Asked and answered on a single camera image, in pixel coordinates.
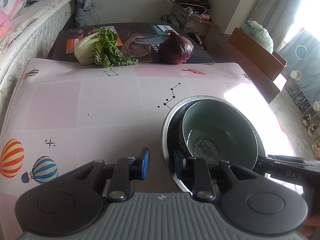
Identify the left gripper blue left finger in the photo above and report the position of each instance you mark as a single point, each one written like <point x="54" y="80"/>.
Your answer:
<point x="142" y="164"/>

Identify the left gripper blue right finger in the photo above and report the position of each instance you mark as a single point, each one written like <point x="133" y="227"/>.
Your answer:
<point x="184" y="167"/>

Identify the small steel bowl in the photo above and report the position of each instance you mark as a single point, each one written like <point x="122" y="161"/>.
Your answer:
<point x="171" y="137"/>

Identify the teal ceramic bowl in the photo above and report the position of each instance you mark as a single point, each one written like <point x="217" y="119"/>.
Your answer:
<point x="215" y="130"/>

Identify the right hand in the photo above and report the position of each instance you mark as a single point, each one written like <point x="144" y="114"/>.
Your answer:
<point x="310" y="225"/>

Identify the pink patterned tablecloth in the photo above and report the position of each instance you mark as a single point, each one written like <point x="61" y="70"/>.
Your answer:
<point x="75" y="114"/>

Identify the long brown cardboard box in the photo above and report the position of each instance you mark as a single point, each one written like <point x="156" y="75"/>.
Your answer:
<point x="272" y="64"/>

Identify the bok choy cabbage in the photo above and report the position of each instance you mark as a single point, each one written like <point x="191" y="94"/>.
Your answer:
<point x="100" y="48"/>

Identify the blue patterned hanging sheet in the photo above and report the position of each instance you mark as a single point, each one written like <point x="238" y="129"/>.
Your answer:
<point x="302" y="56"/>

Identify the large brown grey carton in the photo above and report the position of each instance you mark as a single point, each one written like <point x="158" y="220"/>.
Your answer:
<point x="218" y="48"/>

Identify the green plastic bag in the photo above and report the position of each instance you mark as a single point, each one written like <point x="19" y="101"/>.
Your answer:
<point x="259" y="34"/>

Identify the open cardboard box clutter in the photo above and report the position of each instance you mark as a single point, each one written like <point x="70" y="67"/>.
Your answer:
<point x="193" y="17"/>

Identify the grey curtain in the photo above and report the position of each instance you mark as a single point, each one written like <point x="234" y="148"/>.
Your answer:
<point x="276" y="16"/>

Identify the pink and teal quilt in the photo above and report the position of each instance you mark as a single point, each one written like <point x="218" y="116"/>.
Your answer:
<point x="10" y="7"/>

